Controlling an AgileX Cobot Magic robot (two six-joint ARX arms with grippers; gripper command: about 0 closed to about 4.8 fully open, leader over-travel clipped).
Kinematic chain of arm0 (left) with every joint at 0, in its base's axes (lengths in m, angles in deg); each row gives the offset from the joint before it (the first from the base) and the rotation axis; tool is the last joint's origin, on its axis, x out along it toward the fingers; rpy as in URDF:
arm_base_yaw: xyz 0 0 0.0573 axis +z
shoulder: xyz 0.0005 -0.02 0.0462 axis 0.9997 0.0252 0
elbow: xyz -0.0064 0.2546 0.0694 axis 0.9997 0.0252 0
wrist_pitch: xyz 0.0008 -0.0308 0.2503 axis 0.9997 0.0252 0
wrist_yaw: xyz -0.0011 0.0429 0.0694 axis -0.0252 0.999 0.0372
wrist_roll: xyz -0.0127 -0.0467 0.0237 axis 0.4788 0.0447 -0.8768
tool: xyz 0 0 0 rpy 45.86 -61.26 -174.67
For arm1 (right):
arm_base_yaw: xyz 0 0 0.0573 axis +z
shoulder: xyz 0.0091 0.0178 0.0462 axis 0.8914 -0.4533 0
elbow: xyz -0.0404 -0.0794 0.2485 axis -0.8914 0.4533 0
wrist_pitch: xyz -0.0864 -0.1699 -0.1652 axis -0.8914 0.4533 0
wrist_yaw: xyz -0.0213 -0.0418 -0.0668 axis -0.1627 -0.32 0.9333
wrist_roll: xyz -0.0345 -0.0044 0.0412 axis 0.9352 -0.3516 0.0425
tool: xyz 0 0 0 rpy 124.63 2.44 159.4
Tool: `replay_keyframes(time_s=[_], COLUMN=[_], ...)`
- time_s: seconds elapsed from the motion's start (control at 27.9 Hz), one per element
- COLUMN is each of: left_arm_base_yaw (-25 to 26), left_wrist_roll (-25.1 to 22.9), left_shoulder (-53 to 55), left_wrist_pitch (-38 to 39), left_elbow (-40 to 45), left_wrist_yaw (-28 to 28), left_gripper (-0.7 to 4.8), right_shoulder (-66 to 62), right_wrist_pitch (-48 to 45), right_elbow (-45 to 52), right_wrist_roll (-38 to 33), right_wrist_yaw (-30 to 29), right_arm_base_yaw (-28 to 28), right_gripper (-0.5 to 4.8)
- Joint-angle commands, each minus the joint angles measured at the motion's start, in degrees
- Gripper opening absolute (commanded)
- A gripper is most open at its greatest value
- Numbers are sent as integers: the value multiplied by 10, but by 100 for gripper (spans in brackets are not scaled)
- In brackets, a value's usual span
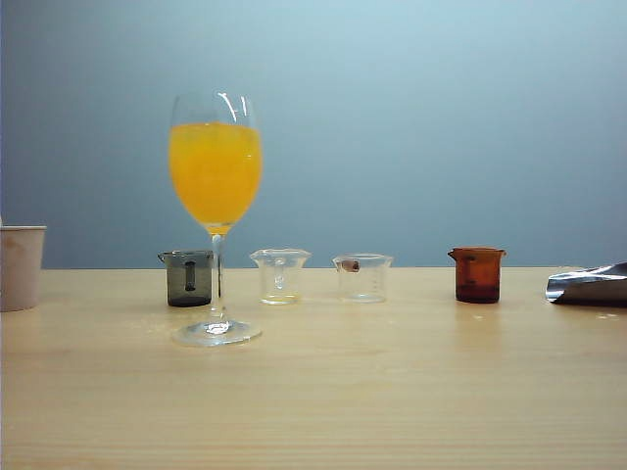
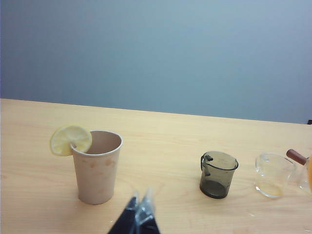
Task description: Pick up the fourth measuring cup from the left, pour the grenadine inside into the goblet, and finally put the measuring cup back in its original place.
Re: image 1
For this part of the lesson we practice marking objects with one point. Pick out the amber measuring cup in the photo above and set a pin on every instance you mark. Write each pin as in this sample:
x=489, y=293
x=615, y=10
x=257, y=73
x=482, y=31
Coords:
x=485, y=276

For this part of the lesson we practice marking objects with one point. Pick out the clear measuring cup yellow residue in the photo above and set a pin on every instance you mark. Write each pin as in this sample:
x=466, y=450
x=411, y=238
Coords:
x=280, y=279

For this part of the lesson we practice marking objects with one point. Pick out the clear measuring cup brown spot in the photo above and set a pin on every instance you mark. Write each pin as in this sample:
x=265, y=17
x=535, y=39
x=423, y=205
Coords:
x=363, y=281

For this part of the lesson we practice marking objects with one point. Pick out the grey tinted measuring cup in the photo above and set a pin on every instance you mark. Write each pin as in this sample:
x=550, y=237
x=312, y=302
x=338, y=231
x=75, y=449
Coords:
x=176, y=281

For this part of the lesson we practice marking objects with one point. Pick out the beige paper cup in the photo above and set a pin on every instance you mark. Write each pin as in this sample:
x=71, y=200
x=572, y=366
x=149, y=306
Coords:
x=19, y=269

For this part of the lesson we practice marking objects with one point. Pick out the wine glass with juice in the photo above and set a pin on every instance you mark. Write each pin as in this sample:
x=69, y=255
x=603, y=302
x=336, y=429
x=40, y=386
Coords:
x=215, y=171

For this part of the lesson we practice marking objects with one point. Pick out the silver foil bag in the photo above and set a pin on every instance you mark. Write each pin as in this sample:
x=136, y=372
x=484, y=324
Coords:
x=588, y=289

